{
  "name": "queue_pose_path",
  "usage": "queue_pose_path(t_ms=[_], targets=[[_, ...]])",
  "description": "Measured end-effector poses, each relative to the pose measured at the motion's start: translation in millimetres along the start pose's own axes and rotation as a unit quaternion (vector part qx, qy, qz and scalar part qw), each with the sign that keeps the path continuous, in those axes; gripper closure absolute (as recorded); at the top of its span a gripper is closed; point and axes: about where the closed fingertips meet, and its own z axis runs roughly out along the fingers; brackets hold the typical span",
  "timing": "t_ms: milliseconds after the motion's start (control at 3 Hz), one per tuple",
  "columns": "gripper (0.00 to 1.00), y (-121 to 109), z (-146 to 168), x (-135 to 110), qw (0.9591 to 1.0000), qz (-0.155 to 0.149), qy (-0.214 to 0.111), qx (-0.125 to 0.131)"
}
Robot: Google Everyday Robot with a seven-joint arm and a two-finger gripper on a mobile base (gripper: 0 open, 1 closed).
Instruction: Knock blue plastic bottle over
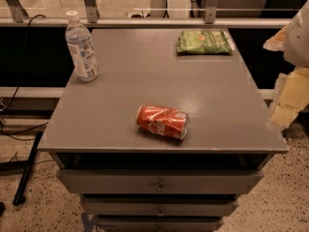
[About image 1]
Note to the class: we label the black stand leg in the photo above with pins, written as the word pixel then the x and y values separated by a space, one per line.
pixel 26 167

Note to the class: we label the metal railing frame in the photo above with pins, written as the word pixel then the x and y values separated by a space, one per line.
pixel 153 13

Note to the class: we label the clear plastic water bottle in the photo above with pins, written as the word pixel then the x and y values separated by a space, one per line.
pixel 81 48

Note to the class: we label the green chip bag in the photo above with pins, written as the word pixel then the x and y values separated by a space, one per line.
pixel 203 42

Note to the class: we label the red soda can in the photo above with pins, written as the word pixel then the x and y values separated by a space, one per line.
pixel 163 121

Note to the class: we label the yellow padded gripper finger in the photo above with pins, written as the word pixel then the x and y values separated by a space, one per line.
pixel 291 95

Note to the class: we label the grey drawer cabinet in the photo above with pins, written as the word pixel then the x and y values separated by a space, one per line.
pixel 160 142

